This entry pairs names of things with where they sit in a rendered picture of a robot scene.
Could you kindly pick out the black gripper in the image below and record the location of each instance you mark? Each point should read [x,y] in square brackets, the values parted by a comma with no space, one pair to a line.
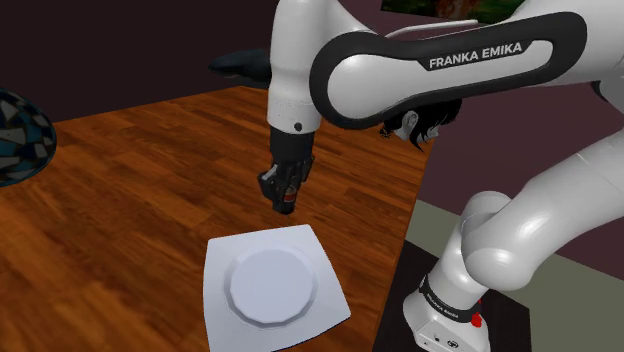
[291,146]

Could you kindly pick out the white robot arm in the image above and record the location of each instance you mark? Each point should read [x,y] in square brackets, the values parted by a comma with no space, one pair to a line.
[536,214]

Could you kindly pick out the dark blue rounded object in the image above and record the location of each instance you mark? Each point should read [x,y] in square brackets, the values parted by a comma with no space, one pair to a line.
[244,66]

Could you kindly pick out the black-haired doll head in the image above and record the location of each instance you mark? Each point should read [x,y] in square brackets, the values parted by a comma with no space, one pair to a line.
[431,119]

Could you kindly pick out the white square plate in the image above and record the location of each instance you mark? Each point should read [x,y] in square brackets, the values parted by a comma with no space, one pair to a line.
[270,287]

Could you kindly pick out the brown wooden table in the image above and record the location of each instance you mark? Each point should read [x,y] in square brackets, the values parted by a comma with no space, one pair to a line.
[122,204]

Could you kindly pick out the dark robot stand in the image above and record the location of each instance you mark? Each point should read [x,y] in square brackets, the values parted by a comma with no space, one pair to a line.
[404,287]

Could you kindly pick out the dark blue mosaic sphere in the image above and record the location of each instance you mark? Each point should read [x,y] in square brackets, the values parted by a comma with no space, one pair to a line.
[22,136]

